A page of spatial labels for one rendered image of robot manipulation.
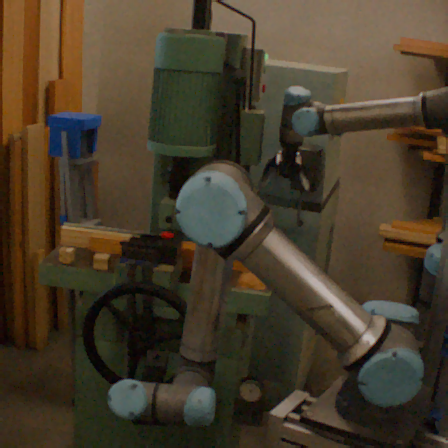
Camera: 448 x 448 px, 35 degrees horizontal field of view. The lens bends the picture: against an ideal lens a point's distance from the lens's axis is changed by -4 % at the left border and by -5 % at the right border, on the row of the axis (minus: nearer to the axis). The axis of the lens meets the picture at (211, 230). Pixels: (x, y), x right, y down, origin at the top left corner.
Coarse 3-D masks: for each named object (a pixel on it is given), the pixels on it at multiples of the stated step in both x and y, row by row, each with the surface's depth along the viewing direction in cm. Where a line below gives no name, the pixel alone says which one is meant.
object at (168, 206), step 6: (168, 198) 196; (162, 204) 192; (168, 204) 192; (174, 204) 192; (162, 210) 192; (168, 210) 192; (174, 210) 192; (162, 216) 193; (174, 216) 192; (162, 222) 193; (174, 222) 193; (162, 228) 194; (168, 228) 193; (174, 228) 193; (180, 228) 193
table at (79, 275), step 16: (48, 256) 194; (80, 256) 197; (112, 256) 200; (48, 272) 189; (64, 272) 188; (80, 272) 188; (96, 272) 187; (112, 272) 187; (240, 272) 196; (80, 288) 189; (96, 288) 188; (240, 288) 185; (240, 304) 184; (256, 304) 183
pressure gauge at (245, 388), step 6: (246, 378) 184; (252, 378) 183; (258, 378) 184; (240, 384) 183; (246, 384) 183; (252, 384) 182; (258, 384) 182; (240, 390) 183; (246, 390) 183; (252, 390) 183; (258, 390) 183; (246, 396) 183; (252, 396) 183; (258, 396) 183; (252, 402) 186
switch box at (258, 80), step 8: (248, 48) 210; (256, 48) 209; (264, 48) 212; (248, 56) 210; (256, 56) 210; (264, 56) 211; (248, 64) 211; (256, 64) 211; (264, 64) 215; (248, 72) 212; (256, 72) 211; (248, 80) 212; (256, 80) 212; (248, 88) 213; (256, 88) 212; (248, 96) 213; (256, 96) 213
